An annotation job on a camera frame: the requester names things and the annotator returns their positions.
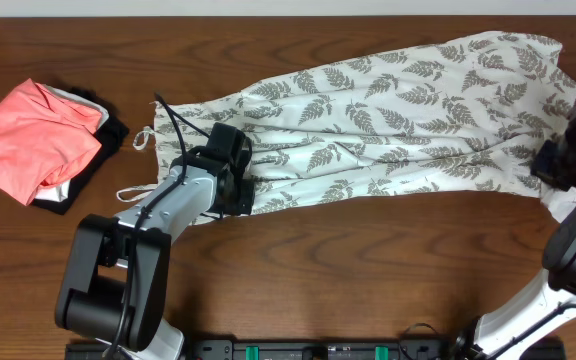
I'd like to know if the pink garment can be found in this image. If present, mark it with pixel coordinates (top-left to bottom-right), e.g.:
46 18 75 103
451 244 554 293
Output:
0 79 109 205

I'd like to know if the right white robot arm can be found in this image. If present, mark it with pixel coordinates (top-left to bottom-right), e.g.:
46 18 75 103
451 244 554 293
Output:
450 99 576 360

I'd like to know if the white fern print dress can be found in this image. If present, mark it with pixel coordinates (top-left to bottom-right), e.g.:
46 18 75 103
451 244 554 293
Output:
133 31 576 220

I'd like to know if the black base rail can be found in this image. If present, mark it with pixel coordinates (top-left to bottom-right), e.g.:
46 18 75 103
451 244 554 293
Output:
64 335 567 360

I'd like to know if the black garment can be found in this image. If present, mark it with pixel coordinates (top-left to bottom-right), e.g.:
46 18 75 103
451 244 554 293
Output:
31 86 129 215

